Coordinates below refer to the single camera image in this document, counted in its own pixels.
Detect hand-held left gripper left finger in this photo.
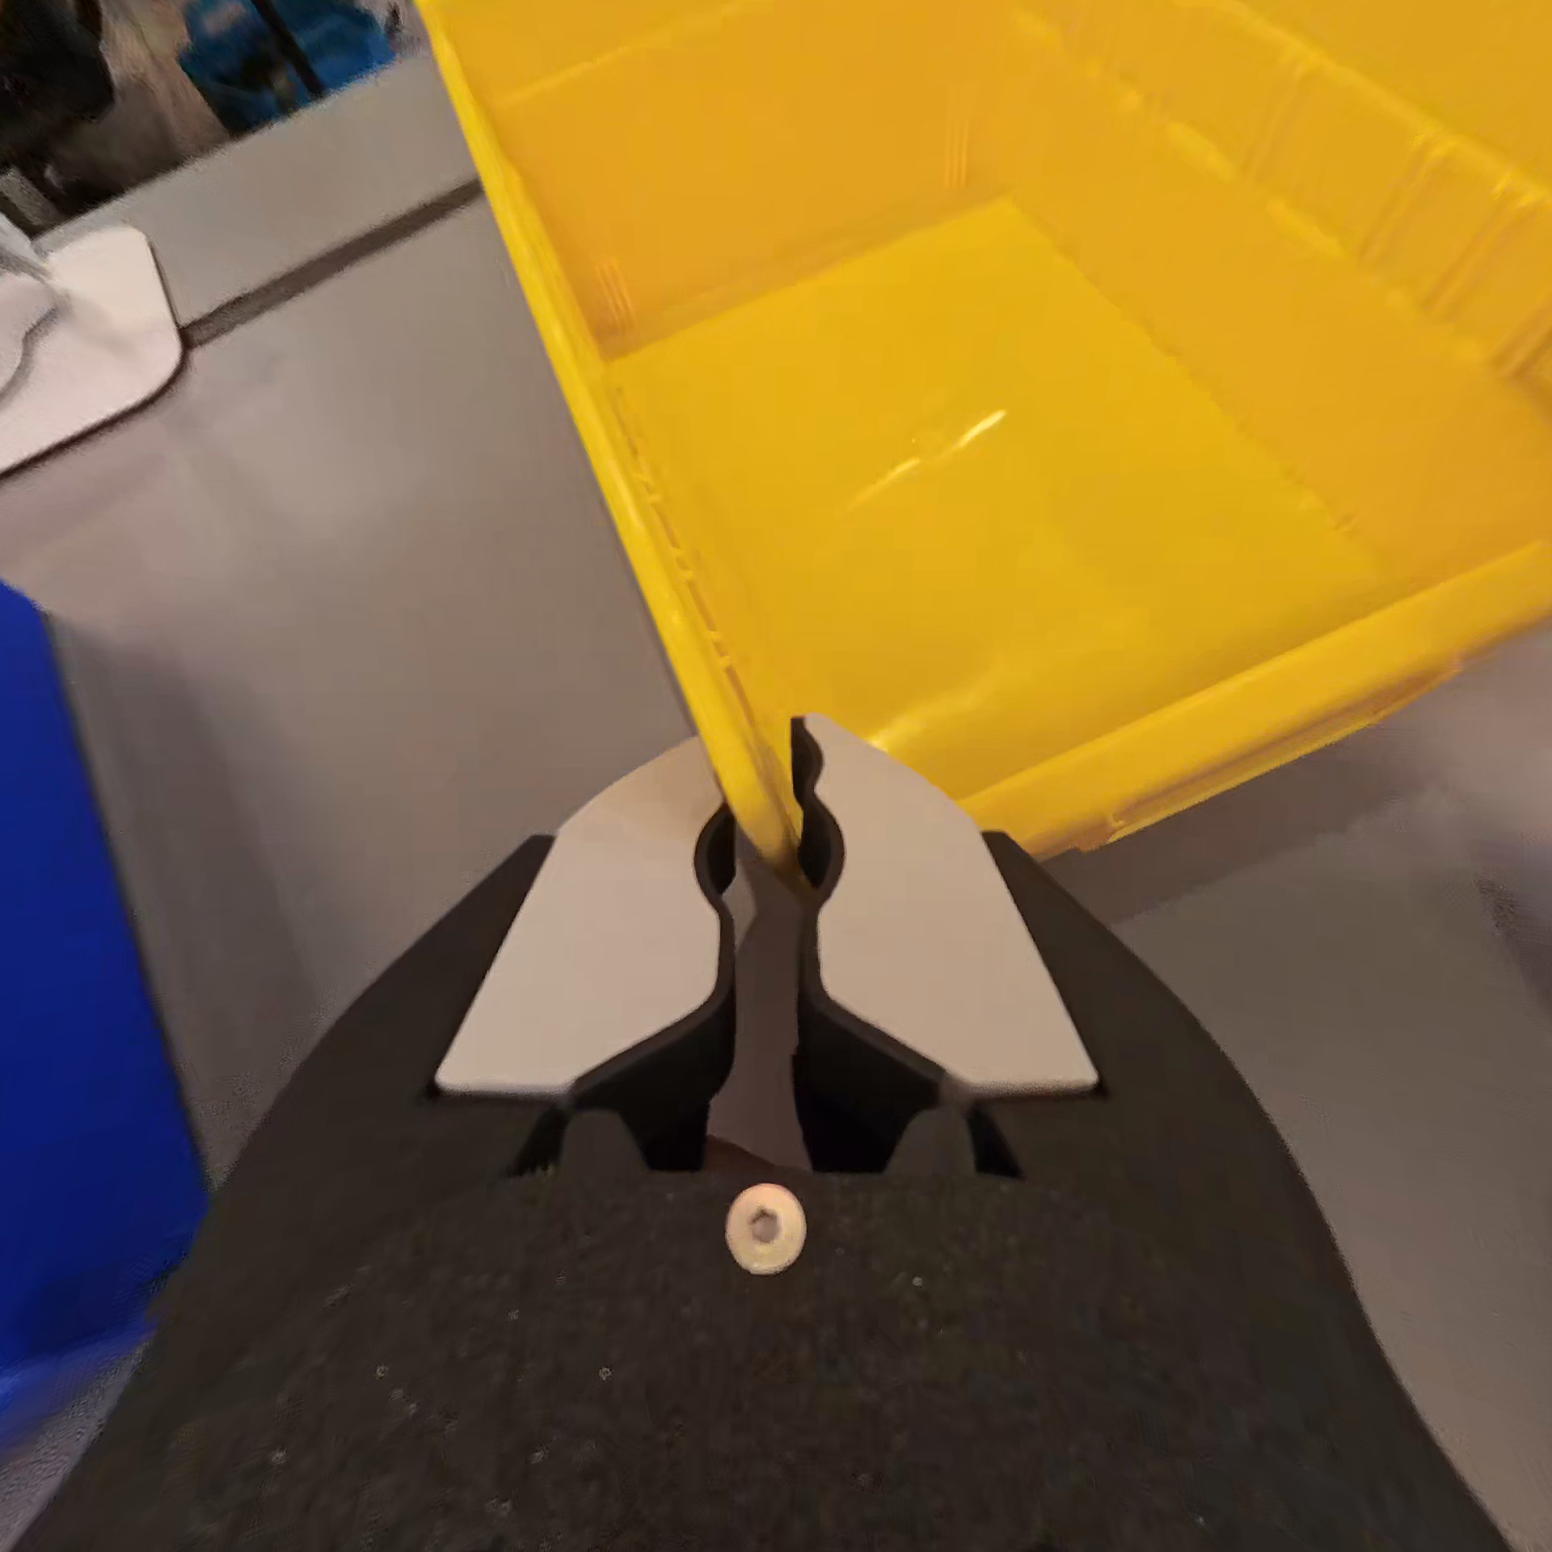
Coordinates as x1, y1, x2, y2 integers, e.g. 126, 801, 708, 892
435, 737, 740, 1173

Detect blue plastic bin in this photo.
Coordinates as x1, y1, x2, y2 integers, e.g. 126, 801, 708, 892
0, 580, 211, 1450

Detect instruction sheet on wooden stand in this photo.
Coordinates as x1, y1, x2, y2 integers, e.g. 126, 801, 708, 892
0, 223, 187, 476

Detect blue bag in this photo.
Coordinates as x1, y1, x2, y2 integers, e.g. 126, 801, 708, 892
180, 0, 405, 134

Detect yellow plastic bin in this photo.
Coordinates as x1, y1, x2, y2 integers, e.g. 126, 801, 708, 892
413, 0, 1552, 901

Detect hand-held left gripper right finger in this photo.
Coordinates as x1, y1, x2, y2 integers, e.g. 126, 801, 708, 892
790, 713, 1104, 1175

